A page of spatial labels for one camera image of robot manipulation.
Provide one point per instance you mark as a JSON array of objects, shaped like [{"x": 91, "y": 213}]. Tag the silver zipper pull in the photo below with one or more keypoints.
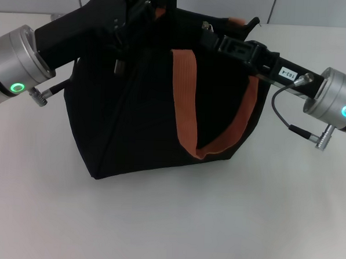
[{"x": 208, "y": 26}]

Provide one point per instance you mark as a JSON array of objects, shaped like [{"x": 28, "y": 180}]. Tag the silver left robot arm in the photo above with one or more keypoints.
[{"x": 11, "y": 60}]

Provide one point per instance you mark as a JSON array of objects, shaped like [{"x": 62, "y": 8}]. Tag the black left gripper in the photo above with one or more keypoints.
[{"x": 79, "y": 31}]

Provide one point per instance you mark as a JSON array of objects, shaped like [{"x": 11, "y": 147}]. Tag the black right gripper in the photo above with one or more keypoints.
[{"x": 280, "y": 68}]

